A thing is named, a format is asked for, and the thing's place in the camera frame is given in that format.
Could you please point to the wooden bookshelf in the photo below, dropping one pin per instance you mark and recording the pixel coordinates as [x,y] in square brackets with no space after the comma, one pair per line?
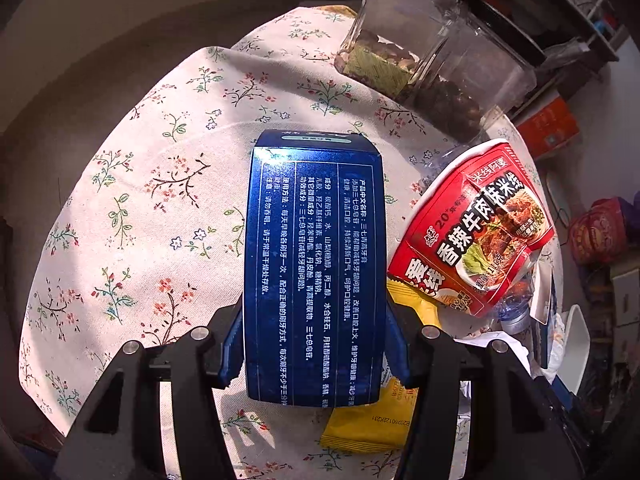
[600,40]

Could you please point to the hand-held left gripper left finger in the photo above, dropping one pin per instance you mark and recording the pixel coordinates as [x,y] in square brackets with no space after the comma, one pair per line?
[227,355]

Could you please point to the red bag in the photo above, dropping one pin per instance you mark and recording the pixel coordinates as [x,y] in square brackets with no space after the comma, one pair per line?
[595,230]

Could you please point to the white plastic chair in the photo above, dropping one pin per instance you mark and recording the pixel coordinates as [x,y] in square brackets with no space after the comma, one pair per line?
[575,350]

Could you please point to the floral tablecloth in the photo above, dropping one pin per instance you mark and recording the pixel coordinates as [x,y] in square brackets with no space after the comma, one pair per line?
[150,210]

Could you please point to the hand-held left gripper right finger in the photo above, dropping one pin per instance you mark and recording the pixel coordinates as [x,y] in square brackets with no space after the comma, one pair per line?
[397,355]

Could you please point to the crushed clear plastic bottle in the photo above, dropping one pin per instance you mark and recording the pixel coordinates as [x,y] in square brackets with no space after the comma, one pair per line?
[515,310]

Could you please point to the red instant noodle bowl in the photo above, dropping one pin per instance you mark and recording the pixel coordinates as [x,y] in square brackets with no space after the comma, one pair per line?
[475,240]

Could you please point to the yellow snack packet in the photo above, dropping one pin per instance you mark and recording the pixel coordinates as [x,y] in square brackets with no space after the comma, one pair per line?
[360,425]

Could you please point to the clear jar of light nuts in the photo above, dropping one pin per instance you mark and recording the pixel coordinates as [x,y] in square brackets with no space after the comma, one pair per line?
[375,60]

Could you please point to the blue toothpaste box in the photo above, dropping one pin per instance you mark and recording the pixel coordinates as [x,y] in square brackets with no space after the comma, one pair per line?
[310,260]

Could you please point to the clear jar of dark nuts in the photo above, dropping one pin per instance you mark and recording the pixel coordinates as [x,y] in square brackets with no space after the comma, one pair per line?
[460,95]

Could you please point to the orange cardboard box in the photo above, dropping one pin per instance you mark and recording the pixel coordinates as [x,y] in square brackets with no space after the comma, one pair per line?
[550,127]

